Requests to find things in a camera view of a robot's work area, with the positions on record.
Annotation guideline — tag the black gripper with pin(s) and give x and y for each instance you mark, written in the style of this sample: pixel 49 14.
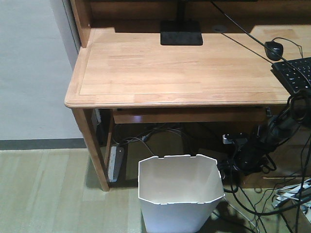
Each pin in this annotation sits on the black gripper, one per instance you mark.
pixel 246 158

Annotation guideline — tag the white plastic trash bin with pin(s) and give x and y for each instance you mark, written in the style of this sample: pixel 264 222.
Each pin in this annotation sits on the white plastic trash bin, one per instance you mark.
pixel 178 193

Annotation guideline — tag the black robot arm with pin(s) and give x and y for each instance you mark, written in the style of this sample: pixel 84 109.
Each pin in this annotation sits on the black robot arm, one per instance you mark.
pixel 279 128

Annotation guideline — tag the white power strip right floor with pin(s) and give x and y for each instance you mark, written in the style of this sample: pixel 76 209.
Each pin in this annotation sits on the white power strip right floor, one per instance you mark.
pixel 292 192

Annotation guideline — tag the black keyboard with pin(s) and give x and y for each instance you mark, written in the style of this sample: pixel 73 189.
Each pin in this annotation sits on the black keyboard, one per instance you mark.
pixel 296 77

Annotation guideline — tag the black computer mouse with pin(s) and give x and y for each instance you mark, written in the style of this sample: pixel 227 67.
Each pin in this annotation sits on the black computer mouse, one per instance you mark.
pixel 273 50

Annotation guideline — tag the white power strip under desk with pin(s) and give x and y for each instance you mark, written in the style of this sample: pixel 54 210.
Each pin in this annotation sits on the white power strip under desk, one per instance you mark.
pixel 115 162

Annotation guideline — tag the wooden keyboard tray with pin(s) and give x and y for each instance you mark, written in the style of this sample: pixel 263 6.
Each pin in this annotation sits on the wooden keyboard tray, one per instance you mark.
pixel 211 114

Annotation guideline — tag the black monitor with stand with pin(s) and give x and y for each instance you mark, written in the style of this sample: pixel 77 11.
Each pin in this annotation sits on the black monitor with stand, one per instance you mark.
pixel 177 22

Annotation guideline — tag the wooden desk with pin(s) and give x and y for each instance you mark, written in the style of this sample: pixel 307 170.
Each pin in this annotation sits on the wooden desk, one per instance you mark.
pixel 117 71

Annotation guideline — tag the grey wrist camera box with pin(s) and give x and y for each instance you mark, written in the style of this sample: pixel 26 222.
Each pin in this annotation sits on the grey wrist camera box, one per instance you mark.
pixel 230 138

